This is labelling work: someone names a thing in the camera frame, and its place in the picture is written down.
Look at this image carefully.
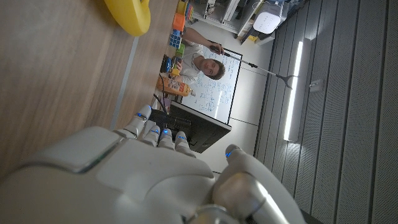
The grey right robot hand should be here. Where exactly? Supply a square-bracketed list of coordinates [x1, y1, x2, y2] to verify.
[0, 105, 307, 224]

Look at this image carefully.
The yellow toy banana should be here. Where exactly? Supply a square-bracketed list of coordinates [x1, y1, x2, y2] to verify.
[103, 0, 152, 37]

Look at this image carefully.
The black monitor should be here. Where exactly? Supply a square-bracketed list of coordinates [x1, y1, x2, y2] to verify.
[167, 101, 233, 154]

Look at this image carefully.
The orange labelled bottle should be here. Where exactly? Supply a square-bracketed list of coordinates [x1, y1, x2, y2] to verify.
[156, 77, 197, 97]

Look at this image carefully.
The whiteboard with blue writing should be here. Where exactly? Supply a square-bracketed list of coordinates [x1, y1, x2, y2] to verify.
[181, 45, 243, 125]

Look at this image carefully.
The blue and black disc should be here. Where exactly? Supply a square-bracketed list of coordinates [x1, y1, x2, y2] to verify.
[160, 54, 174, 74]

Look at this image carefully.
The person in white shirt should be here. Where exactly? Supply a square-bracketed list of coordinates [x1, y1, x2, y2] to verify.
[175, 27, 226, 85]

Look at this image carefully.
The blue puzzle cube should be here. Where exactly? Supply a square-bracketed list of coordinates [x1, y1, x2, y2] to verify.
[169, 29, 183, 50]

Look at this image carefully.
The orange block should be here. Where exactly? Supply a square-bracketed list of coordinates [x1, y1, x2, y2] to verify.
[172, 12, 186, 32]

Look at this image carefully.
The yellow block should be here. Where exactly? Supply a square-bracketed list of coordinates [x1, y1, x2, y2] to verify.
[175, 0, 188, 16]

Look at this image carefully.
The long ceiling light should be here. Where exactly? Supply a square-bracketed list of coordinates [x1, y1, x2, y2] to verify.
[283, 37, 312, 142]

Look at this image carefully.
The white shelf unit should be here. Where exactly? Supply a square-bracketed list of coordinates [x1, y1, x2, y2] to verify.
[191, 0, 259, 35]

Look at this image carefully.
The white air purifier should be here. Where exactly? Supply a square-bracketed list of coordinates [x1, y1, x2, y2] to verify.
[252, 1, 284, 34]

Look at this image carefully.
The black cable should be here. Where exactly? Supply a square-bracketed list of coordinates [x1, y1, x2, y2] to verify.
[153, 73, 169, 113]

